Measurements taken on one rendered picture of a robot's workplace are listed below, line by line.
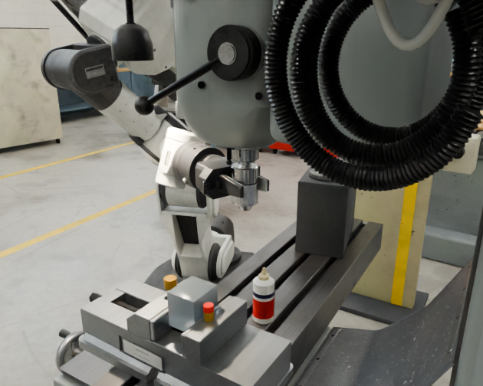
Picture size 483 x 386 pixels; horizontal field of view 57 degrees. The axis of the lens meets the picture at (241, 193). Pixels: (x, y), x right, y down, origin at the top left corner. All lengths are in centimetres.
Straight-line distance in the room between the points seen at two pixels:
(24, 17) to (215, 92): 901
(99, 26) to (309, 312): 76
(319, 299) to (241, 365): 33
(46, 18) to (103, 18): 881
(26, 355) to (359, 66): 228
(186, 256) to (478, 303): 121
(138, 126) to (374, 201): 168
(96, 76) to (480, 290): 84
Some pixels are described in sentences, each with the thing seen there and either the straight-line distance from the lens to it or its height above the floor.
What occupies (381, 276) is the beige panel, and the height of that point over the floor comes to 18.
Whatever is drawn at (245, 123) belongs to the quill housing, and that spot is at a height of 136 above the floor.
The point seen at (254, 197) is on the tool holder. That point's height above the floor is 122.
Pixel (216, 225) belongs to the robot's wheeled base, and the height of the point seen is 75.
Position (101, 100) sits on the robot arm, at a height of 134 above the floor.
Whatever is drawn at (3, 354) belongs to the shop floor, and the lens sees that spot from 262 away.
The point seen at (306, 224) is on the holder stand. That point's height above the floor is 105.
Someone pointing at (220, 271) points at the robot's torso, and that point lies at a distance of 166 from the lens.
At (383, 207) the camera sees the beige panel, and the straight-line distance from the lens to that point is 257.
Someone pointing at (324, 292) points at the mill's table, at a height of 97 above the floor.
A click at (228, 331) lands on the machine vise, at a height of 105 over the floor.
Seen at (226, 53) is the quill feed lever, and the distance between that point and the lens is 60.
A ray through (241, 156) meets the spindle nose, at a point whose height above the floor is 129.
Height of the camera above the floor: 147
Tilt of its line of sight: 19 degrees down
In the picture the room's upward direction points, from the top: straight up
